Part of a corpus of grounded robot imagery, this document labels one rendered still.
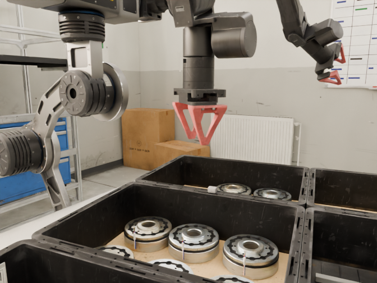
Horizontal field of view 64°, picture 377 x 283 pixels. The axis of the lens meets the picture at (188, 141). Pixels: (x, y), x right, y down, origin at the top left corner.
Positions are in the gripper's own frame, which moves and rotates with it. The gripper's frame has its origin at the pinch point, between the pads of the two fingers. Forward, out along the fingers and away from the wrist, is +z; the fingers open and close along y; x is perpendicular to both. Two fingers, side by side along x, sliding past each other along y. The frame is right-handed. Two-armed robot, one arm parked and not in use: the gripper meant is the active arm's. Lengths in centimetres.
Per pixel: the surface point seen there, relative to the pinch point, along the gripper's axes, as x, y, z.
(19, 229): 40, 52, 37
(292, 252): -5.7, -21.2, 13.2
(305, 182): -29.2, 2.2, 13.3
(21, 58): 51, 199, -25
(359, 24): -241, 173, -62
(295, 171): -36.7, 14.2, 14.8
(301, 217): -15.1, -12.4, 13.2
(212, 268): -0.2, -7.0, 23.3
